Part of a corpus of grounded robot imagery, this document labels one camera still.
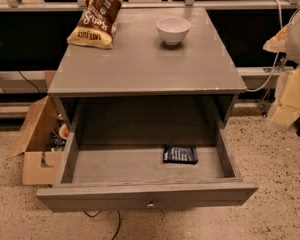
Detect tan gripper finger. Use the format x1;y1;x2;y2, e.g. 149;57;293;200
263;24;290;53

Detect blue rxbar blueberry wrapper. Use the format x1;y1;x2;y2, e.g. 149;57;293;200
163;146;198;164

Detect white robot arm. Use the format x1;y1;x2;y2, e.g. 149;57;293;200
263;7;300;130

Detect grey open top drawer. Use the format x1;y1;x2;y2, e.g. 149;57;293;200
35;101;260;214

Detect white ceramic bowl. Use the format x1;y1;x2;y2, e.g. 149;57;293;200
156;17;191;45

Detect grey wooden side table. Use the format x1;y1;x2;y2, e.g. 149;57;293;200
48;7;246;130

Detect brown and yellow chip bag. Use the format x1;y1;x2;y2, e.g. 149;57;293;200
67;0;124;49

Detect items inside cardboard box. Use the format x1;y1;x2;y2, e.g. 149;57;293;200
50;114;69;152

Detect open cardboard box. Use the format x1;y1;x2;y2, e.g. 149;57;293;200
5;71;70;186

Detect white cable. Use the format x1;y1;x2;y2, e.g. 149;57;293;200
245;0;300;93

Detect black floor cable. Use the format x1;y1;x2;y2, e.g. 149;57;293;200
83;210;122;240

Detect black wall cable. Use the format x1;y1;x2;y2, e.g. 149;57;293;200
17;70;42;94

